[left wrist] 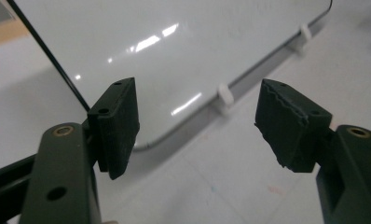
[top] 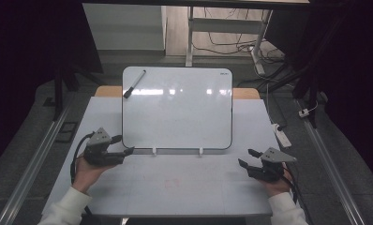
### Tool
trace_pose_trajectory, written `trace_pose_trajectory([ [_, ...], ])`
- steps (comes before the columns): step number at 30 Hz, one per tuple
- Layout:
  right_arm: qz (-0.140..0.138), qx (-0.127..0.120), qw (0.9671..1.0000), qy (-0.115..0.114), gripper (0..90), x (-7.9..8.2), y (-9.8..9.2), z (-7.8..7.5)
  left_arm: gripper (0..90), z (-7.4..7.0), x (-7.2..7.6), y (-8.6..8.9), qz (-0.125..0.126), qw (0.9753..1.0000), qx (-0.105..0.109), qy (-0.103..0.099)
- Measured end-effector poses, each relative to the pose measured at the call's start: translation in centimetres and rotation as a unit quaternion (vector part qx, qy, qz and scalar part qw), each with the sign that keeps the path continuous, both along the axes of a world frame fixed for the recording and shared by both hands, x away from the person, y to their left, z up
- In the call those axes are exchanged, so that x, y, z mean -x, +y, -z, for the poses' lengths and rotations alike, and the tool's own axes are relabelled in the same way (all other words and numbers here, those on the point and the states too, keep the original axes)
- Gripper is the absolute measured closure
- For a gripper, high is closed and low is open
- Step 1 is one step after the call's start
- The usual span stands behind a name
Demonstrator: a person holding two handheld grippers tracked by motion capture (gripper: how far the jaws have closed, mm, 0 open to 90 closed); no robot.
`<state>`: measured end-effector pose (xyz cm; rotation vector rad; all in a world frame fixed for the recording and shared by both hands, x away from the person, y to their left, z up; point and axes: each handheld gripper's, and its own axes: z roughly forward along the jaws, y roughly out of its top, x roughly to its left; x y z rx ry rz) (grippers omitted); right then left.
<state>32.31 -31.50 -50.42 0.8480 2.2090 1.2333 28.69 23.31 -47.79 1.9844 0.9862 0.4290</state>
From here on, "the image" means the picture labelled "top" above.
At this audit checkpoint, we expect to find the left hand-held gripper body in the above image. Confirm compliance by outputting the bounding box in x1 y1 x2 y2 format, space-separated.
82 127 127 167

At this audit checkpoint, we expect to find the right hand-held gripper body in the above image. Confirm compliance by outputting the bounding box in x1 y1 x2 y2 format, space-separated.
246 146 298 184

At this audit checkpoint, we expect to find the white dry-erase board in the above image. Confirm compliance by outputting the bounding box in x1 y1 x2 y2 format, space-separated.
121 66 233 151

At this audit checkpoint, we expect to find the person's right hand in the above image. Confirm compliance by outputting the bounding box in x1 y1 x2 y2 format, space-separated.
259 173 293 198

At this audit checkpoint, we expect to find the person's left hand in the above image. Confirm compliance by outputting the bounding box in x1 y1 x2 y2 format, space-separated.
72 155 120 193

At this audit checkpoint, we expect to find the white power strip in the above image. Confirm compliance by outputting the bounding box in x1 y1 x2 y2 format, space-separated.
271 123 292 149

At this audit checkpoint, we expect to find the black floor plate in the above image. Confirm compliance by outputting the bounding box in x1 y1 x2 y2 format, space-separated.
55 121 80 144

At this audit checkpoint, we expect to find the black and white marker pen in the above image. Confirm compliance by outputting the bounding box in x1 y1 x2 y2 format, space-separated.
123 69 147 99

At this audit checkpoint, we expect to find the black metal stand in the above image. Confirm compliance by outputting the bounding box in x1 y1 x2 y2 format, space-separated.
291 60 321 129
51 60 105 122

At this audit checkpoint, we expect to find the white cabinet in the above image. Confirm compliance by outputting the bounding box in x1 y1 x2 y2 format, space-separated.
82 3 168 52

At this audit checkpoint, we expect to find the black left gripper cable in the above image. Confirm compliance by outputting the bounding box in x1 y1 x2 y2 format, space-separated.
69 132 96 186

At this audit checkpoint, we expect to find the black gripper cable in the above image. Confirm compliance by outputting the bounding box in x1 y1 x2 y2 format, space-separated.
69 132 96 186
281 167 314 225

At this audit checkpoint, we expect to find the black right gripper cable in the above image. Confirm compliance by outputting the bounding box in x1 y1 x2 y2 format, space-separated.
281 167 314 225

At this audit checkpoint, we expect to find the aluminium floor rail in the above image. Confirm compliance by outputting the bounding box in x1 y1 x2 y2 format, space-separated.
295 98 367 225
0 101 74 225

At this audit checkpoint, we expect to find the black floor cable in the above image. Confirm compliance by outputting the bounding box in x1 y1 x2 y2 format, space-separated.
192 7 286 64

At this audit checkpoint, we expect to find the grey metal desk frame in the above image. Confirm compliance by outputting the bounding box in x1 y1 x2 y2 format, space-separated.
185 6 274 76

